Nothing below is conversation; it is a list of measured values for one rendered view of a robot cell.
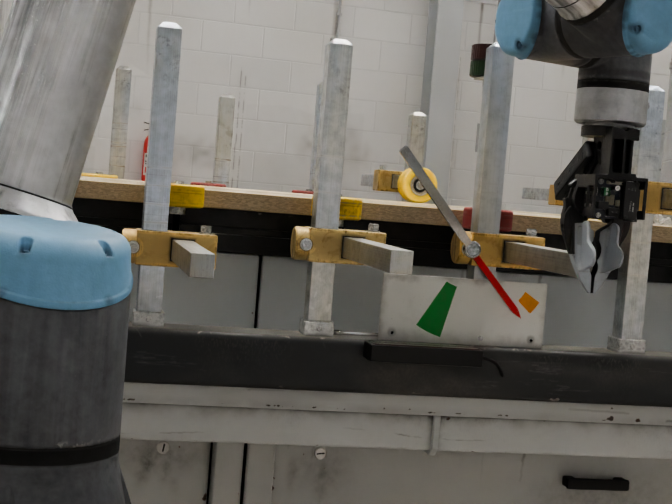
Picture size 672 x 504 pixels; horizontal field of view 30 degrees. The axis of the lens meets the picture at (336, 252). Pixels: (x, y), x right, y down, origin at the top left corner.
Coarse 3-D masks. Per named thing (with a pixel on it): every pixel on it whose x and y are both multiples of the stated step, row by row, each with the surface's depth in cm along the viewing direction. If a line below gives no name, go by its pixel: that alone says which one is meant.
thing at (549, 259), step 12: (504, 252) 190; (516, 252) 185; (528, 252) 180; (540, 252) 176; (552, 252) 171; (564, 252) 167; (528, 264) 180; (540, 264) 175; (552, 264) 171; (564, 264) 167; (576, 276) 163
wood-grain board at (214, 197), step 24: (96, 192) 194; (120, 192) 195; (216, 192) 198; (240, 192) 201; (264, 192) 233; (288, 192) 278; (384, 216) 204; (408, 216) 205; (432, 216) 206; (456, 216) 206; (528, 216) 209; (552, 216) 226
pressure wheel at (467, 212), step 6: (468, 210) 201; (504, 210) 200; (510, 210) 202; (468, 216) 201; (504, 216) 200; (510, 216) 201; (462, 222) 203; (468, 222) 201; (504, 222) 200; (510, 222) 201; (468, 228) 201; (504, 228) 200; (510, 228) 201
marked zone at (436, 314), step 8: (448, 288) 189; (440, 296) 188; (448, 296) 189; (432, 304) 188; (440, 304) 188; (448, 304) 189; (432, 312) 188; (440, 312) 189; (424, 320) 188; (432, 320) 188; (440, 320) 189; (424, 328) 188; (432, 328) 188; (440, 328) 189
